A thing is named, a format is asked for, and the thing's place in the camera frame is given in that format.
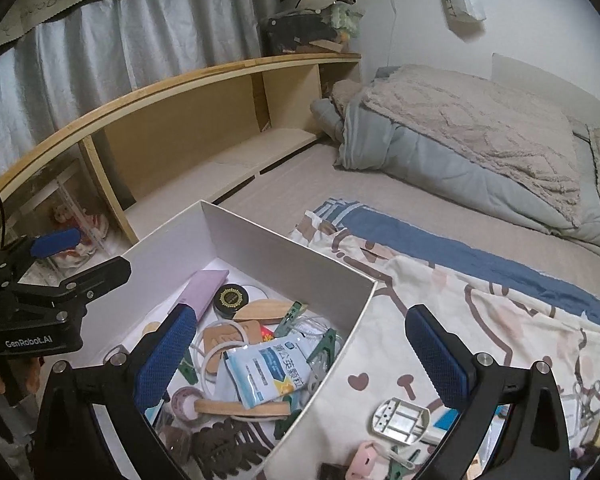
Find green plastic clip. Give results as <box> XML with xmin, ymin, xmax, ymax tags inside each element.
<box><xmin>306</xmin><ymin>328</ymin><xmax>338</xmax><ymax>375</ymax></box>
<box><xmin>274</xmin><ymin>301</ymin><xmax>304</xmax><ymax>338</ymax></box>

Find doll in clear box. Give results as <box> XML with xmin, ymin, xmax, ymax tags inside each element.
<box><xmin>44</xmin><ymin>199</ymin><xmax>112</xmax><ymax>271</ymax></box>

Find white tape roll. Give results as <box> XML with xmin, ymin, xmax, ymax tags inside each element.
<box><xmin>170</xmin><ymin>386</ymin><xmax>204</xmax><ymax>425</ymax></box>

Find brown leather piece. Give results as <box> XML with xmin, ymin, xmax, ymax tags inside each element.
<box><xmin>202</xmin><ymin>321</ymin><xmax>262</xmax><ymax>356</ymax></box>

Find white plastic socket part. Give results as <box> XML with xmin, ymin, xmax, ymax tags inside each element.
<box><xmin>370</xmin><ymin>398</ymin><xmax>430</xmax><ymax>445</ymax></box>

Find pink purple case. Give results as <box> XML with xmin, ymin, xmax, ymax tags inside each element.
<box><xmin>176</xmin><ymin>270</ymin><xmax>228</xmax><ymax>322</ymax></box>

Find cartoon printed bed sheet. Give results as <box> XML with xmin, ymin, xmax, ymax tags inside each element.
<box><xmin>262</xmin><ymin>211</ymin><xmax>600</xmax><ymax>479</ymax></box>

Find black round tin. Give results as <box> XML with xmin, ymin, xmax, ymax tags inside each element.
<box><xmin>212</xmin><ymin>284</ymin><xmax>249</xmax><ymax>320</ymax></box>

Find white blue medicine sachet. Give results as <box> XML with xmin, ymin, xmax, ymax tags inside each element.
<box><xmin>224</xmin><ymin>334</ymin><xmax>311</xmax><ymax>408</ymax></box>

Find brown hair claw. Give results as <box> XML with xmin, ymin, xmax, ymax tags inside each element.
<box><xmin>189</xmin><ymin>418</ymin><xmax>273</xmax><ymax>479</ymax></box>

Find white cardboard box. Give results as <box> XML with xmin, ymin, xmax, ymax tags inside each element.
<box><xmin>67</xmin><ymin>202</ymin><xmax>376</xmax><ymax>479</ymax></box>

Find wooden oval board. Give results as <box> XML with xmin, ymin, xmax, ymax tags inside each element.
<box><xmin>233</xmin><ymin>299</ymin><xmax>292</xmax><ymax>324</ymax></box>

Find wooden shelf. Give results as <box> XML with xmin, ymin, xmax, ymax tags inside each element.
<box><xmin>0</xmin><ymin>53</ymin><xmax>361</xmax><ymax>245</ymax></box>

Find silver curtain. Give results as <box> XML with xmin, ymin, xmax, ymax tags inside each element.
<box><xmin>0</xmin><ymin>0</ymin><xmax>279</xmax><ymax>175</ymax></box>

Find grey quilted blanket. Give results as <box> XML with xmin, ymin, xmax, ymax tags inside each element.
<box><xmin>310</xmin><ymin>64</ymin><xmax>600</xmax><ymax>254</ymax></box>

